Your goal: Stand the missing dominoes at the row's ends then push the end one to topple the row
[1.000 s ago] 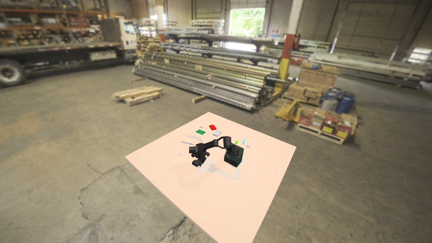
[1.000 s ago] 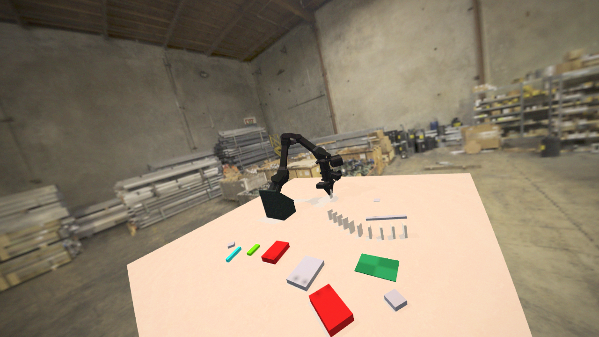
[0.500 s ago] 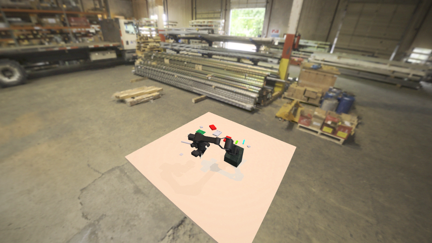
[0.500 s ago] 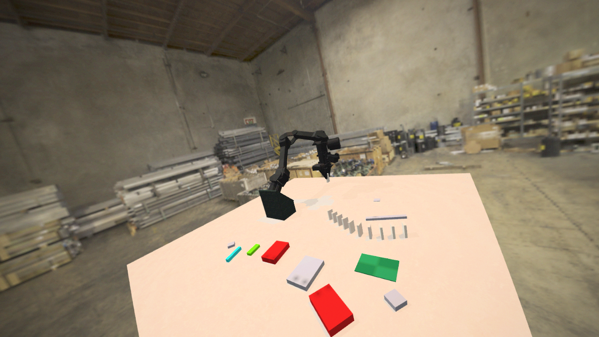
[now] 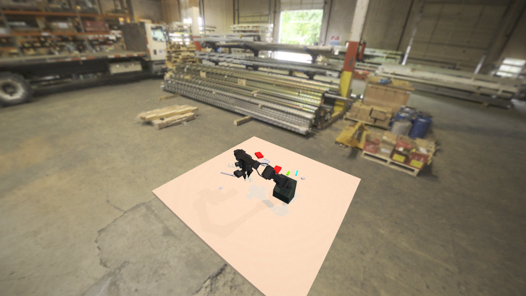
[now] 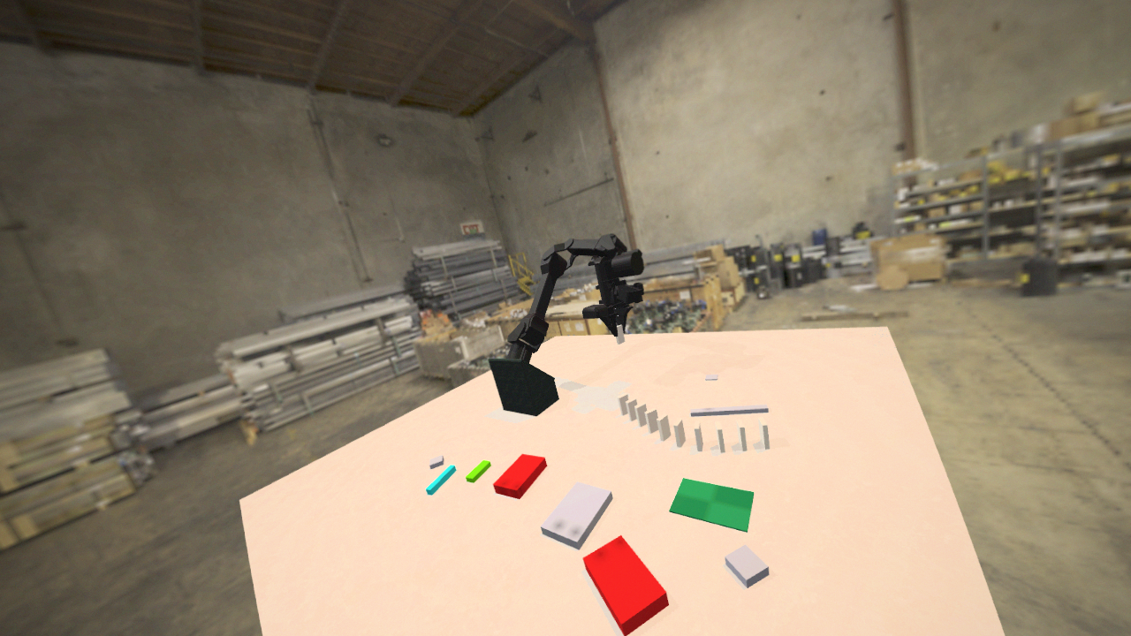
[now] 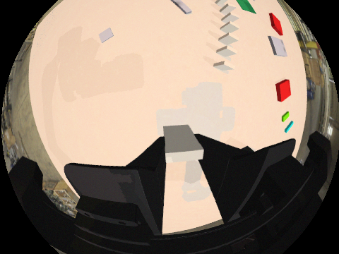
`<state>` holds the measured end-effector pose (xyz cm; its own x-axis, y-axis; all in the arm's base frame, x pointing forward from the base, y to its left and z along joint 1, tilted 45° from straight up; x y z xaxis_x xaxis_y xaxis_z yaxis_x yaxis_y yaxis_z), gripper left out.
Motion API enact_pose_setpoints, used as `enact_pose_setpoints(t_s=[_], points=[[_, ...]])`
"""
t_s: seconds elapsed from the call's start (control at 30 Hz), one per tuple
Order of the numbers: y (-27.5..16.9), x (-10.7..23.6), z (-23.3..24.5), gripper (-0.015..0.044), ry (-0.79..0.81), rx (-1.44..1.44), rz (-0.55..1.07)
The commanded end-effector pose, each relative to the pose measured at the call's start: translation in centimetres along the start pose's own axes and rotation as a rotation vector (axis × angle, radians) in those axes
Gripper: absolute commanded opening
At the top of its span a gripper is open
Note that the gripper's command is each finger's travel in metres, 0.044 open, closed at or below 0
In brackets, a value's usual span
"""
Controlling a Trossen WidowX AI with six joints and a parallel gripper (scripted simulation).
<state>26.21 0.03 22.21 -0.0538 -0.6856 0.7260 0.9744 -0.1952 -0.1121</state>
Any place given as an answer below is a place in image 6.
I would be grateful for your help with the red rectangular block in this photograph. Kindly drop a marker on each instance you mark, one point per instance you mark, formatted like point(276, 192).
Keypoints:
point(517, 480)
point(629, 590)

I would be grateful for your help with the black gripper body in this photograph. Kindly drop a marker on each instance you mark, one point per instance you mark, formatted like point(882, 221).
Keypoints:
point(598, 311)

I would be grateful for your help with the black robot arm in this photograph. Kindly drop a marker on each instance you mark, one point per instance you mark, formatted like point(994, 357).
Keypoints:
point(614, 261)

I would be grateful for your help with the lime green rectangular block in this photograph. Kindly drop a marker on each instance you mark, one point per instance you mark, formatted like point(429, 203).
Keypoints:
point(476, 474)

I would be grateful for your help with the green flat mat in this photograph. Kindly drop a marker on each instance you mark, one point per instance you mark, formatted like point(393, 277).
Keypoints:
point(718, 505)

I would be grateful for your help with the cyan rectangular bar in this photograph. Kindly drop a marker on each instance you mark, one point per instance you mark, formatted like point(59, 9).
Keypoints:
point(440, 480)

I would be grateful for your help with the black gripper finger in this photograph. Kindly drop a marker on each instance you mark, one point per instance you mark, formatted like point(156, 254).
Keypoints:
point(610, 322)
point(622, 315)

